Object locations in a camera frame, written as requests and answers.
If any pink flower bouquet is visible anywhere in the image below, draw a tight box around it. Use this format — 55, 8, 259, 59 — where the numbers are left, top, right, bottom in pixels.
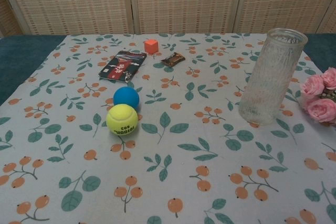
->
300, 67, 336, 127

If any textured clear glass vase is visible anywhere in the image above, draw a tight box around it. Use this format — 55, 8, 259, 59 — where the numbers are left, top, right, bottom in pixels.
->
238, 27, 308, 126

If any brown snack wrapper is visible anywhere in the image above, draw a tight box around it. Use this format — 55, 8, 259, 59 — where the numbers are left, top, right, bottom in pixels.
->
161, 52, 186, 67

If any blue rubber ball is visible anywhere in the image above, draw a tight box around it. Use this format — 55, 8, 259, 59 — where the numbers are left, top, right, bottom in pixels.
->
113, 87, 140, 110

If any yellow tennis ball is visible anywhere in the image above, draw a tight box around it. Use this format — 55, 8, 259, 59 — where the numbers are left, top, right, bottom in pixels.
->
106, 104, 138, 136

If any orange cube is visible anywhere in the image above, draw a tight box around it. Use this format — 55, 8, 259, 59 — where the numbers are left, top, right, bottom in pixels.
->
144, 39, 160, 54

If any dark patterned card packet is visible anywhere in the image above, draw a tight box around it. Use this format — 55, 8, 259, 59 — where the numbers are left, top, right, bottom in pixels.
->
99, 50, 148, 82

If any floral printed tablecloth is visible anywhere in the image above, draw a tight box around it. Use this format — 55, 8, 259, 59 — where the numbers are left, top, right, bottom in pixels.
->
0, 33, 336, 224

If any woven folding screen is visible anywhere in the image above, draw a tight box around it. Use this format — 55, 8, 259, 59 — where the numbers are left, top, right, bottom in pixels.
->
0, 0, 336, 38

